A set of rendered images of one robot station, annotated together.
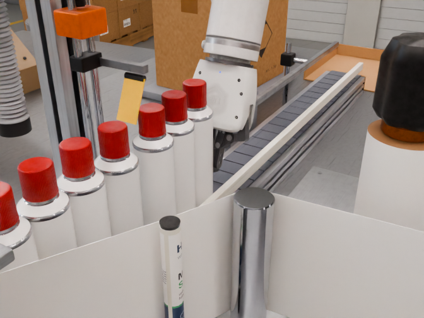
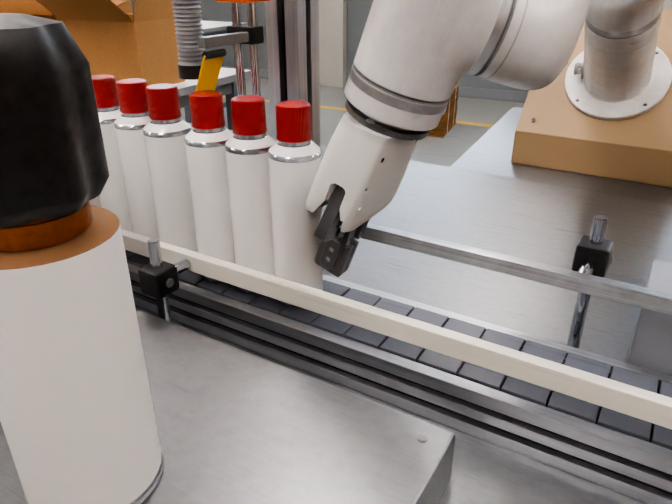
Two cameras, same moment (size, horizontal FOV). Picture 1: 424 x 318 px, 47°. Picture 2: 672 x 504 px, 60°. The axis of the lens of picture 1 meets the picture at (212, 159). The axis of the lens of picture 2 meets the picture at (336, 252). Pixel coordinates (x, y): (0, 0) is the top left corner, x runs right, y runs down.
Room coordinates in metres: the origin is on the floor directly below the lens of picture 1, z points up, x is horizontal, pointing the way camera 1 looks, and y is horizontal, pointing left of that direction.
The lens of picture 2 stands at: (0.67, -0.52, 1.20)
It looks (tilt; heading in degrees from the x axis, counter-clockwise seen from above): 26 degrees down; 90
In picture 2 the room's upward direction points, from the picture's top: straight up
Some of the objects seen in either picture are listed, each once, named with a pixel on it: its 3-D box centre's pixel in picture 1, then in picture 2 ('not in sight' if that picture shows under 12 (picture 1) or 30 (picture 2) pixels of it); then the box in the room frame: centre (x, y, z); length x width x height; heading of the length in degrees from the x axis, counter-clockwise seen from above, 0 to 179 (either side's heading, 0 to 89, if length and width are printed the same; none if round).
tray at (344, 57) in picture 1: (361, 66); not in sight; (1.44, -0.46, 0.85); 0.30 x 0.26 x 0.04; 149
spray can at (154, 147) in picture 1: (155, 180); (214, 189); (0.54, 0.07, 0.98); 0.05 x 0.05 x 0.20
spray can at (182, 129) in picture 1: (176, 163); (254, 197); (0.59, 0.05, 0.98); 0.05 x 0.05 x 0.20
